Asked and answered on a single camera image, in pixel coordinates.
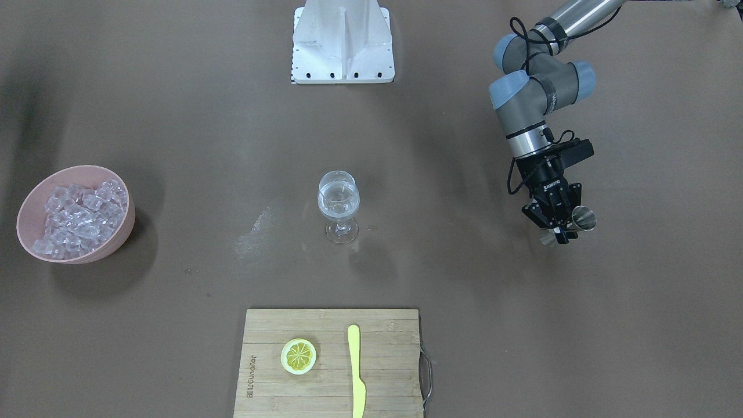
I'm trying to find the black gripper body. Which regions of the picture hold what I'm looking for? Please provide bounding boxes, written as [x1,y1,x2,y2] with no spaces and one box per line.
[515,153,568,212]

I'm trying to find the steel double jigger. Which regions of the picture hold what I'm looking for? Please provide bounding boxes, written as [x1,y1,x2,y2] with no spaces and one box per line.
[540,206,597,247]

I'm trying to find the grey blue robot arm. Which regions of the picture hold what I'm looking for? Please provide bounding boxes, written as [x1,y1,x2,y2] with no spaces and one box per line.
[490,1,623,246]

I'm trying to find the clear wine glass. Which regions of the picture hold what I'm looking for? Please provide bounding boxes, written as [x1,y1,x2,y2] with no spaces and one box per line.
[318,170,360,244]

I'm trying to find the clear ice cubes pile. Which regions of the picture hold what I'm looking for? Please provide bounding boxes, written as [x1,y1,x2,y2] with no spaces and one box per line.
[30,177,128,260]

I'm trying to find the bamboo cutting board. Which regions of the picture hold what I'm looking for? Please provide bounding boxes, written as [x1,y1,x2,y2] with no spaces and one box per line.
[233,308,430,417]

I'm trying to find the yellow plastic knife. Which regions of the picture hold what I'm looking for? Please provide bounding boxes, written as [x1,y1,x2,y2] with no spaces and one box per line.
[347,325,367,417]

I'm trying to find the yellow lemon slice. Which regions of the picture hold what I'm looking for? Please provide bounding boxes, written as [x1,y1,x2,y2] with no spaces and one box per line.
[280,338,318,375]

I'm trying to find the pink bowl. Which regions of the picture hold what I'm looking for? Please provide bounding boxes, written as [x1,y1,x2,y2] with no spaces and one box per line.
[16,165,136,265]

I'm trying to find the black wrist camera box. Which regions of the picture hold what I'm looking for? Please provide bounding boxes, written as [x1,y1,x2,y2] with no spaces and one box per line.
[556,138,594,170]

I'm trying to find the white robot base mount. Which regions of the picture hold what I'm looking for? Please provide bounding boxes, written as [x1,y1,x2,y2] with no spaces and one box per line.
[290,1,395,84]

